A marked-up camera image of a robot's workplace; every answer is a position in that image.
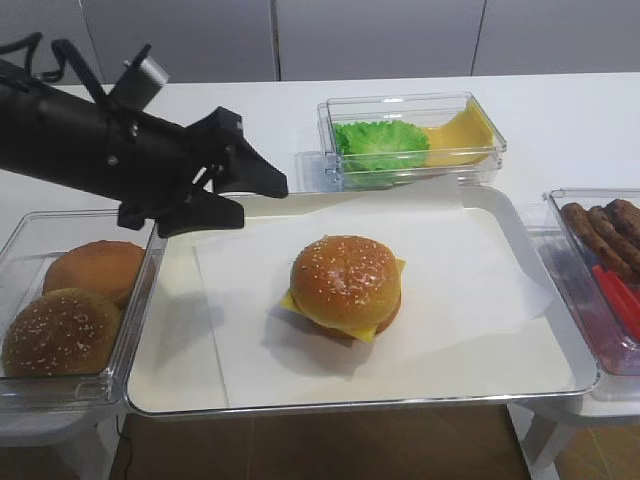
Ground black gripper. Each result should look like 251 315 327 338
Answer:
99 107 289 238

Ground sesame bun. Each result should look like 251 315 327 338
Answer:
289 235 401 330
1 288 122 377

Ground yellow cheese slice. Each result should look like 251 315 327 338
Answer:
280 256 405 342

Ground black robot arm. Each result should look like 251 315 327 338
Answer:
1 62 288 238

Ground clear lettuce cheese container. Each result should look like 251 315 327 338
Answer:
317 92 507 191

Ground green lettuce leaf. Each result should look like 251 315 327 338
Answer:
334 120 431 172

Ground plain bun bottom in container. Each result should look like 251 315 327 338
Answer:
42 240 145 310

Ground white metal serving tray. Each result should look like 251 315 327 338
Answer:
127 178 599 415

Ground bottom burger bun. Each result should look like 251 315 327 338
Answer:
312 300 401 343

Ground clear bun container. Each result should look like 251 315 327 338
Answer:
1 210 166 412

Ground yellow cheese slices in container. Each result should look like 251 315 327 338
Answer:
422 102 494 167

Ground white parchment paper sheet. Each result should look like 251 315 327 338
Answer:
196 179 566 407

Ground brown meat patty middle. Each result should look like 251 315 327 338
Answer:
587 206 639 282

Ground brown meat patty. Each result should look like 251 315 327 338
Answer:
605 199 640 248
587 206 639 282
560 202 635 281

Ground clear patty tomato container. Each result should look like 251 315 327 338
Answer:
542 189 639 376

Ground brown meat patty left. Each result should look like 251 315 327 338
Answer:
560 202 635 281

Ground brown meat patty right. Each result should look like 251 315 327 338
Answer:
605 199 640 248

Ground red tomato slices in container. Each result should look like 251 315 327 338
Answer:
592 265 639 341

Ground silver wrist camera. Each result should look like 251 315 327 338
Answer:
109 44 169 111

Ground black cable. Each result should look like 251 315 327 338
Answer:
0 32 109 104

